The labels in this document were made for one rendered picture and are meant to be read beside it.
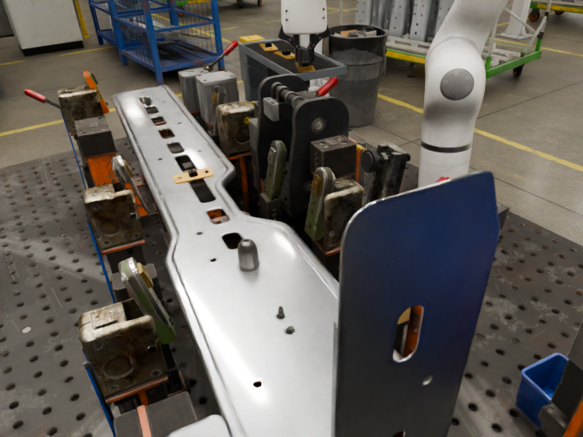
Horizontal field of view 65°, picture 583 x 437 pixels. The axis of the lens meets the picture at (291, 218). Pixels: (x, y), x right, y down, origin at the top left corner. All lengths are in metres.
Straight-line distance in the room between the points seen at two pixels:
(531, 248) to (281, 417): 0.98
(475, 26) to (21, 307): 1.22
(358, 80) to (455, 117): 2.68
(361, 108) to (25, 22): 5.04
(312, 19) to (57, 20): 6.58
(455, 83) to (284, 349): 0.65
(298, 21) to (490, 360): 0.82
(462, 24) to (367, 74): 2.64
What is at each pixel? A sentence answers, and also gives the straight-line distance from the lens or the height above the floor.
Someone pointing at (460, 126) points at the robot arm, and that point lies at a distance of 1.12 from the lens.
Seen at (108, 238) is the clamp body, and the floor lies 0.96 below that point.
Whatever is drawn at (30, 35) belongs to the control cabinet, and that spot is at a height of 0.25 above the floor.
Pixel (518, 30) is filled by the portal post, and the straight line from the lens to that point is 7.38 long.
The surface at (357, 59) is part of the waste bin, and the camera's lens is 3.67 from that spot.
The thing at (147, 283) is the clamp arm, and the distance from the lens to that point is 0.60.
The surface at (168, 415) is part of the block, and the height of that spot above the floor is 0.98.
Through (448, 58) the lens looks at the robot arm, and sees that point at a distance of 1.03.
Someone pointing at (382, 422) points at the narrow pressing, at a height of 1.14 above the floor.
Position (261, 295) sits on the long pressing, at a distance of 0.68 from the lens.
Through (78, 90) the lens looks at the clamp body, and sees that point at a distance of 1.52.
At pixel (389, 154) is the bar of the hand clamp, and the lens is 0.60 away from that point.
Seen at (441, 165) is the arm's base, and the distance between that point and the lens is 1.16.
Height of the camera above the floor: 1.46
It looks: 33 degrees down
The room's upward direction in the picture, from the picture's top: 2 degrees counter-clockwise
